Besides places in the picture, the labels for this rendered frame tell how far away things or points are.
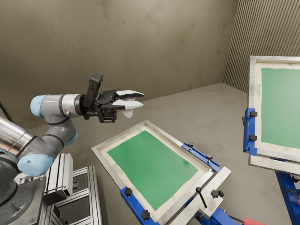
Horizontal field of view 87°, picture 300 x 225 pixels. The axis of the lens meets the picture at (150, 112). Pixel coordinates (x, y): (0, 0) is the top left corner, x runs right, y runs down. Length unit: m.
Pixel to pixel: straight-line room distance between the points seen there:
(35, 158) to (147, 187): 0.75
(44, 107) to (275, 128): 1.27
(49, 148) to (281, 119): 1.30
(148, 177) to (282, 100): 1.07
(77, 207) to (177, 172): 1.26
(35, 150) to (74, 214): 1.56
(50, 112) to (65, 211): 1.63
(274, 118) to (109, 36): 2.91
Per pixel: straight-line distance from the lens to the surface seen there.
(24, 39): 3.46
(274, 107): 1.38
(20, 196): 0.88
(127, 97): 0.53
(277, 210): 2.45
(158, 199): 1.08
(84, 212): 2.03
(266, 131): 1.29
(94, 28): 3.36
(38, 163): 0.54
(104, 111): 0.52
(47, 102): 0.60
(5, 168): 0.82
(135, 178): 1.17
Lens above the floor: 1.91
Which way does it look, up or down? 33 degrees down
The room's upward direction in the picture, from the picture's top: 4 degrees counter-clockwise
